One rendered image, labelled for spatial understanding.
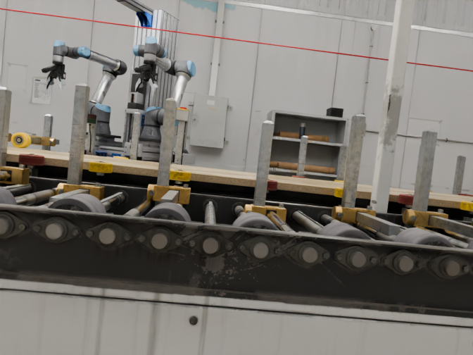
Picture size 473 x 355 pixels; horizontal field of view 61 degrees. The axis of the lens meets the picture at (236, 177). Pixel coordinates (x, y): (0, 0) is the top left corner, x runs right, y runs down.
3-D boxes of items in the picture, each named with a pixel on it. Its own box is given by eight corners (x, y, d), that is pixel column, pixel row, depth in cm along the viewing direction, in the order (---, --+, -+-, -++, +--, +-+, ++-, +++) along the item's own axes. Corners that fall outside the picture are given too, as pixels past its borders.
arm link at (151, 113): (149, 125, 302) (150, 107, 301) (165, 127, 297) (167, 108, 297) (140, 123, 290) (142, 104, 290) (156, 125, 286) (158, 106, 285)
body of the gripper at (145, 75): (157, 82, 260) (158, 63, 260) (148, 79, 253) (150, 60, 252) (147, 82, 264) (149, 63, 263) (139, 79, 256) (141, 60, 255)
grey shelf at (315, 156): (253, 236, 507) (267, 113, 499) (322, 243, 513) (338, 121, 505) (257, 244, 463) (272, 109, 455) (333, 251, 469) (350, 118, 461)
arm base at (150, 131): (149, 139, 305) (150, 125, 304) (165, 140, 298) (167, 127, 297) (136, 136, 291) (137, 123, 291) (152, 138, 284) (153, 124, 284)
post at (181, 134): (170, 196, 242) (178, 120, 240) (179, 196, 243) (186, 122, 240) (169, 196, 238) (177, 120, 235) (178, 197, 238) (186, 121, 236)
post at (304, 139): (291, 213, 247) (300, 135, 245) (297, 214, 248) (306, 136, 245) (293, 214, 244) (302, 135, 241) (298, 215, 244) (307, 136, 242)
